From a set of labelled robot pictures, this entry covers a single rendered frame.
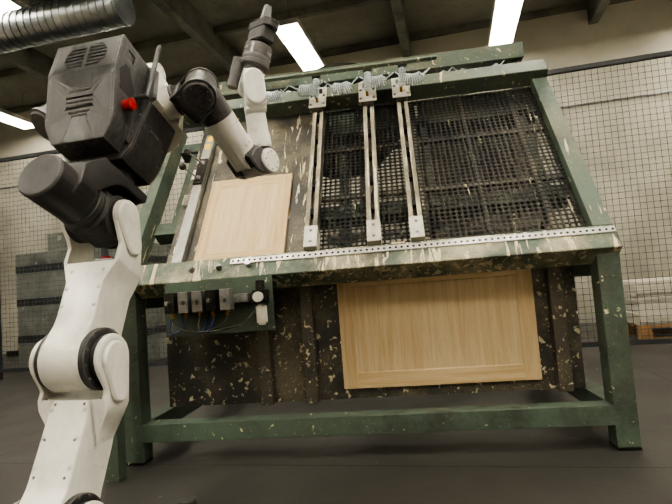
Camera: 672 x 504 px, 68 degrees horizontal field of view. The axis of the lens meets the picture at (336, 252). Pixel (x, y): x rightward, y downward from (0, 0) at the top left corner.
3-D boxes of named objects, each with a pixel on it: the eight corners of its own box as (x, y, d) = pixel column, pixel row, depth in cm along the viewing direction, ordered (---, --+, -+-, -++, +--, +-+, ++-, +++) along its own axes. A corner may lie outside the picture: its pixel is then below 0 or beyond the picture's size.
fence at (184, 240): (174, 268, 235) (170, 263, 232) (209, 141, 295) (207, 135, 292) (184, 267, 235) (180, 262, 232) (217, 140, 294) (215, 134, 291)
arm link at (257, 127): (274, 113, 158) (283, 174, 158) (250, 121, 163) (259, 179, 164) (251, 109, 149) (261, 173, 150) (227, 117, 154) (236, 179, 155)
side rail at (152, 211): (131, 280, 243) (120, 266, 235) (179, 137, 312) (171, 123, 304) (142, 279, 242) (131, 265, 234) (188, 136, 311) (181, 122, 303)
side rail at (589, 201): (586, 242, 216) (592, 225, 207) (528, 95, 285) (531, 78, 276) (605, 240, 215) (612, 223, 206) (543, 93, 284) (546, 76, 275)
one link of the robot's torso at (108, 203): (100, 224, 116) (111, 181, 121) (52, 229, 119) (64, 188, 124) (134, 248, 127) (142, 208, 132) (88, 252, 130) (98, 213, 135)
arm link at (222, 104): (232, 117, 137) (203, 72, 129) (204, 133, 138) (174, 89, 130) (232, 106, 146) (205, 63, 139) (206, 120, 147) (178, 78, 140)
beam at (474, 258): (123, 300, 236) (111, 287, 227) (130, 280, 243) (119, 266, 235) (616, 262, 207) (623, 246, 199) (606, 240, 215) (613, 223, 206)
